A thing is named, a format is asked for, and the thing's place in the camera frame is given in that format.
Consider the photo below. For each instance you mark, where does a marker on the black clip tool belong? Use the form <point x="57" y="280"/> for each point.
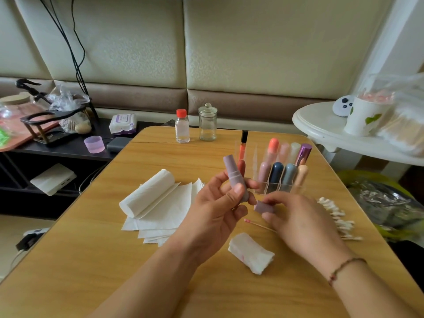
<point x="28" y="84"/>

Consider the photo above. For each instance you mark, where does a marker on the glass jar with lid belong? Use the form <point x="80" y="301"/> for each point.
<point x="208" y="124"/>

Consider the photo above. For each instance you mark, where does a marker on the white panda figure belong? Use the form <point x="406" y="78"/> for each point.
<point x="342" y="106"/>

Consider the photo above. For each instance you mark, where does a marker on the clear acrylic lipstick organizer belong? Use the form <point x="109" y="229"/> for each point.
<point x="278" y="172"/>

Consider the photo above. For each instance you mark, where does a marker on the person's right hand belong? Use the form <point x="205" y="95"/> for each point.
<point x="305" y="228"/>

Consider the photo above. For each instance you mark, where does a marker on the black low shelf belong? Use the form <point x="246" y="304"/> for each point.
<point x="66" y="159"/>

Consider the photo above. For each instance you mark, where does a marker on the white round side table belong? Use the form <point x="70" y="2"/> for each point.
<point x="321" y="126"/>

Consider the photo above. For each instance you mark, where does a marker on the person's right forearm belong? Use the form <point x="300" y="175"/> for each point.
<point x="368" y="294"/>

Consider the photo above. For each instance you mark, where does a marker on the thin wooden cotton swab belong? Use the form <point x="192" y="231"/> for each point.
<point x="255" y="224"/>

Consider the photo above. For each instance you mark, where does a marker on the person's left forearm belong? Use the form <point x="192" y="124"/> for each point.
<point x="149" y="291"/>

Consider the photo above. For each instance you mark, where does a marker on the yellow-green bin with bag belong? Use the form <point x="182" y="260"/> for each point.
<point x="391" y="205"/>

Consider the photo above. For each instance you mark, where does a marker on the red lipstick mauve tube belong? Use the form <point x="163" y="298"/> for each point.
<point x="233" y="172"/>

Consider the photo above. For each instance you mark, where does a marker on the pink tray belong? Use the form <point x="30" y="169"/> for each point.
<point x="23" y="135"/>

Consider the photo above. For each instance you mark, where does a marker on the green plastic wrapper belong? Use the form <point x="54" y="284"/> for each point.
<point x="4" y="137"/>

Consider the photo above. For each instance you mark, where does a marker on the mauve lipstick cap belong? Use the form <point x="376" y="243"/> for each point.
<point x="263" y="207"/>

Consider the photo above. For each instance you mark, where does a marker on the white tissue sheet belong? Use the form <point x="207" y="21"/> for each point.
<point x="252" y="253"/>

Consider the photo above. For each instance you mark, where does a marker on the beige padded backrest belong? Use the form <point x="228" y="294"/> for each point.
<point x="278" y="43"/>

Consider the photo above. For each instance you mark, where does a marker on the small purple plastic cup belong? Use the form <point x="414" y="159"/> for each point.
<point x="94" y="145"/>

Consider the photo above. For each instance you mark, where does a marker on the crumpled clear plastic bag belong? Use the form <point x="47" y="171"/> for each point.
<point x="66" y="99"/>

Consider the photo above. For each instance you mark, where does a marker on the pile of cotton swabs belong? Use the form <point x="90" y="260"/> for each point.
<point x="341" y="218"/>

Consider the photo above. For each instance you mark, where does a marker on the white power bank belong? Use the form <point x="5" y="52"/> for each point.
<point x="53" y="179"/>

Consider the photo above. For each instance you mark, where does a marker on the person's left hand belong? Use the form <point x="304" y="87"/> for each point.
<point x="212" y="218"/>

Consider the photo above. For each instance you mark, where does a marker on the stack of white tissues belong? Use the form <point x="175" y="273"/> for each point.
<point x="165" y="215"/>

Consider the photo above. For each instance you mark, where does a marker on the wet wipes pack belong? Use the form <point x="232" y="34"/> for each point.
<point x="123" y="124"/>

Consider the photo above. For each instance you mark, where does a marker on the clear bottle red cap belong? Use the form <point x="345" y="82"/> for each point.
<point x="182" y="129"/>

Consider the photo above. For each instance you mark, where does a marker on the white mug green leaf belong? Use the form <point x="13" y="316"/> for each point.
<point x="364" y="119"/>

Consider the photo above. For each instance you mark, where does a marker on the jar with wooden lid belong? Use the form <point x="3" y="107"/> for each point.
<point x="16" y="100"/>

